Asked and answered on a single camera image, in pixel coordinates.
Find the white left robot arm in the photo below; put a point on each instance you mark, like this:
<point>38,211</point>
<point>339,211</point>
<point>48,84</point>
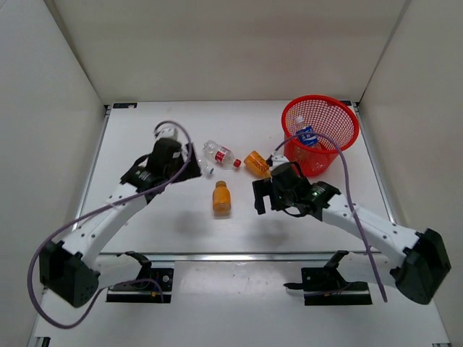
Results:
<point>70,267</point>

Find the blue label water bottle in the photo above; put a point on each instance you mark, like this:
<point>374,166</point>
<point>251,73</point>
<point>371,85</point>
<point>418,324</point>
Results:
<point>305,134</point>

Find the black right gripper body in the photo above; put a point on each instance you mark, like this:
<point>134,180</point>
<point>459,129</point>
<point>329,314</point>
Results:
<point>281,199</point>

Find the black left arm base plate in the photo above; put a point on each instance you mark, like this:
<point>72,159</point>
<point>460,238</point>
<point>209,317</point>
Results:
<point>153,284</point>

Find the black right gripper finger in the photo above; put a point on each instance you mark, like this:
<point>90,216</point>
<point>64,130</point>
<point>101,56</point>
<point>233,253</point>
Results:
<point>259,204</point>
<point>262,187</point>

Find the orange drink bottle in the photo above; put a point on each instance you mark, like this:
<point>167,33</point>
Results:
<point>221,199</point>

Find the orange juice bottle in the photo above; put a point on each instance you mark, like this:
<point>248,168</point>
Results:
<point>257,165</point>

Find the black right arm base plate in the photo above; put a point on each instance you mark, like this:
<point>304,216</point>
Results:
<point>325,286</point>

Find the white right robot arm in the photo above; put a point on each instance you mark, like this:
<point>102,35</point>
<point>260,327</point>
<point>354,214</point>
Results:
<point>419,260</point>

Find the red mesh plastic basket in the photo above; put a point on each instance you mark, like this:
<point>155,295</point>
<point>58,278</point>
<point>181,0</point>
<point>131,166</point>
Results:
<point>333,122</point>

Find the red label clear bottle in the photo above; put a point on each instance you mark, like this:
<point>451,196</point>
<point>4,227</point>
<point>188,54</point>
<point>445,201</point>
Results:
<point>220,155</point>

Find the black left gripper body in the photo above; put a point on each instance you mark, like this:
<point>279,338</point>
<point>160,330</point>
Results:
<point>175,170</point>

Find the clear bottle white cap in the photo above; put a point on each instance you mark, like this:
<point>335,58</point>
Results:
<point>206,168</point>

